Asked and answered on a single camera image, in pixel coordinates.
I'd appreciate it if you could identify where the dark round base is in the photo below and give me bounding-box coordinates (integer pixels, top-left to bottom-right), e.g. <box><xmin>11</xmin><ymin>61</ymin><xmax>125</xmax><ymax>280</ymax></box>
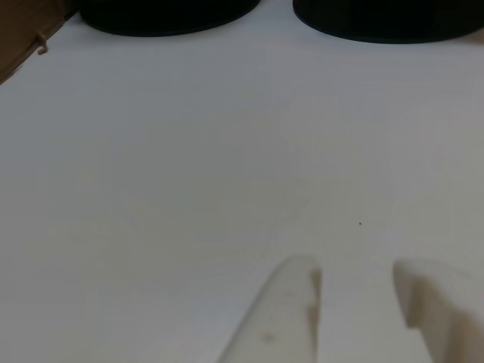
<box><xmin>293</xmin><ymin>0</ymin><xmax>482</xmax><ymax>45</ymax></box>

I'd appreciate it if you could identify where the black round object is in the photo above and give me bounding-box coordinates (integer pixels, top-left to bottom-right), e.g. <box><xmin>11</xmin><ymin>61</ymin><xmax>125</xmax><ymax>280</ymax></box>
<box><xmin>77</xmin><ymin>0</ymin><xmax>262</xmax><ymax>38</ymax></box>

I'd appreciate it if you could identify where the brown cardboard panel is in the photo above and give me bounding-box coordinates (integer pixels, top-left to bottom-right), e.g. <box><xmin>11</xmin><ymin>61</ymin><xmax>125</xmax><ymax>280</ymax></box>
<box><xmin>0</xmin><ymin>0</ymin><xmax>79</xmax><ymax>86</ymax></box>

